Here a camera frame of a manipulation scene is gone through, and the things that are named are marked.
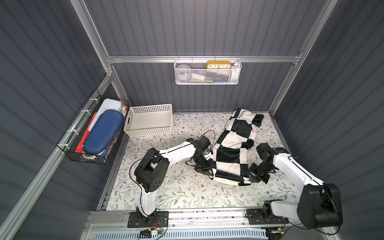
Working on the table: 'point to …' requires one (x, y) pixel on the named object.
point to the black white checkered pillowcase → (231, 162)
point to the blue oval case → (103, 131)
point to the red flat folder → (79, 149)
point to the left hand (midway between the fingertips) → (213, 178)
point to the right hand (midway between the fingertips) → (251, 179)
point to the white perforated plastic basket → (149, 119)
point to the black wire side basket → (71, 139)
